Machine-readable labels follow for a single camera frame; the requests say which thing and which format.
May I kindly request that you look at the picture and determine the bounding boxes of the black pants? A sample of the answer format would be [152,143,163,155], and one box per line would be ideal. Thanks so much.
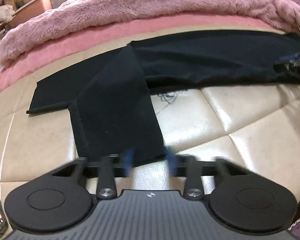
[28,30,300,166]

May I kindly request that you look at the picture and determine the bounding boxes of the pink bed sheet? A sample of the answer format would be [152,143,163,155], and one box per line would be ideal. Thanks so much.
[0,13,284,93]

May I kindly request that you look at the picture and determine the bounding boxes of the pink fluffy blanket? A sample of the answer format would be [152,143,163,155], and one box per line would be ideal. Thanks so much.
[0,0,300,67]

